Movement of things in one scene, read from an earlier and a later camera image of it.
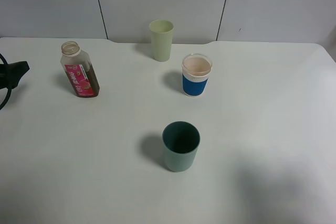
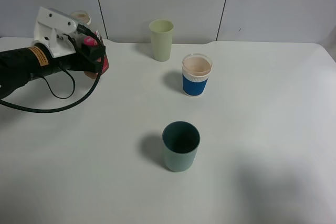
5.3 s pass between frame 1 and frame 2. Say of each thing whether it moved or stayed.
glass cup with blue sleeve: stayed
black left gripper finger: moved
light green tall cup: stayed
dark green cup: stayed
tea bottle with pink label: moved
